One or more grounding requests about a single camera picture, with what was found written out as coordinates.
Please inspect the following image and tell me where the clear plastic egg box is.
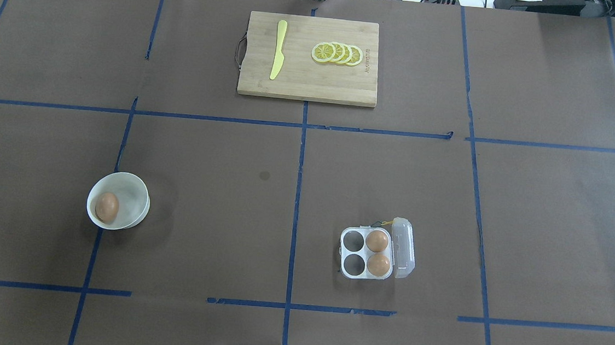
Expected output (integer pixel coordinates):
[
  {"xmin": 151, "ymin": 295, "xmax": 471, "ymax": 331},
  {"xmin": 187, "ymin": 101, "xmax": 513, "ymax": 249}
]
[{"xmin": 339, "ymin": 217, "xmax": 416, "ymax": 280}]

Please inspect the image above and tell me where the brown egg from bowl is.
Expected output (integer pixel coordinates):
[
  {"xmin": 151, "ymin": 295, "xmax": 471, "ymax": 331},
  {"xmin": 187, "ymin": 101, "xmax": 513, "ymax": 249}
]
[{"xmin": 95, "ymin": 192, "xmax": 119, "ymax": 224}]

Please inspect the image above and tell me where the brown egg upper slot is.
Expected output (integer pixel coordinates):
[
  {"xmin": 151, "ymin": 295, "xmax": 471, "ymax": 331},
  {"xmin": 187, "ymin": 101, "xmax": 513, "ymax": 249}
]
[{"xmin": 365, "ymin": 229, "xmax": 390, "ymax": 253}]

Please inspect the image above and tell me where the brown egg slot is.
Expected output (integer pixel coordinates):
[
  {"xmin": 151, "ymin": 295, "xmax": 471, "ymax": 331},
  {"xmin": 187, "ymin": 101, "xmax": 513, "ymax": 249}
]
[
  {"xmin": 367, "ymin": 253, "xmax": 391, "ymax": 278},
  {"xmin": 365, "ymin": 229, "xmax": 390, "ymax": 253}
]

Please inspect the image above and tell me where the brown egg lower slot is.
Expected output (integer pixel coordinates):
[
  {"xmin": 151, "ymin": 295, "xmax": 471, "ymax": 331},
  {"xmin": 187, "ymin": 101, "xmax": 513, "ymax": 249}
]
[{"xmin": 367, "ymin": 253, "xmax": 391, "ymax": 278}]

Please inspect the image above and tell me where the wooden cutting board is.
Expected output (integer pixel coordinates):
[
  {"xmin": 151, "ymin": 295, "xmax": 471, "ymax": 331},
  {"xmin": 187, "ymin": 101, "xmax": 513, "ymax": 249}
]
[{"xmin": 237, "ymin": 11, "xmax": 380, "ymax": 107}]

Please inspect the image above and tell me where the front lemon slice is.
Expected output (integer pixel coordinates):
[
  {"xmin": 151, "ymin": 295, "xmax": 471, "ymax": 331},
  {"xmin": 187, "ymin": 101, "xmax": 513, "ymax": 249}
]
[{"xmin": 311, "ymin": 42, "xmax": 337, "ymax": 63}]

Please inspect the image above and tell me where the rear lemon slice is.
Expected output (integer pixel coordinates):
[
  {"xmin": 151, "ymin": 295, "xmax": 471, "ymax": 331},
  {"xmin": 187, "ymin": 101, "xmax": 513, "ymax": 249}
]
[{"xmin": 345, "ymin": 45, "xmax": 363, "ymax": 66}]

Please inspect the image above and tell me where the yellow plastic knife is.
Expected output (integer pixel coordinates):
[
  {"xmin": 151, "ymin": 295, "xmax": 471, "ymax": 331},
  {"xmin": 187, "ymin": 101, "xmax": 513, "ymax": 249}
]
[{"xmin": 269, "ymin": 20, "xmax": 288, "ymax": 80}]

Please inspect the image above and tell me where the white bowl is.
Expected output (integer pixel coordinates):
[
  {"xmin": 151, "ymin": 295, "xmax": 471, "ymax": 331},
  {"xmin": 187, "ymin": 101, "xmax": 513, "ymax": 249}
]
[{"xmin": 86, "ymin": 172, "xmax": 150, "ymax": 230}]

